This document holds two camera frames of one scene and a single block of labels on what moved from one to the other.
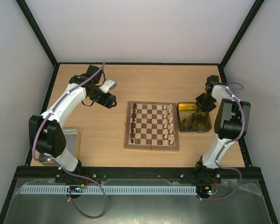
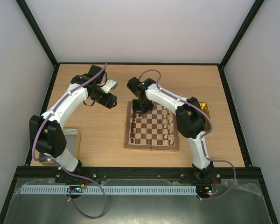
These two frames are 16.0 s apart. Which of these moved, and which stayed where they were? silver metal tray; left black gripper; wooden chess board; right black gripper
Moved: right black gripper
Stayed: left black gripper; silver metal tray; wooden chess board
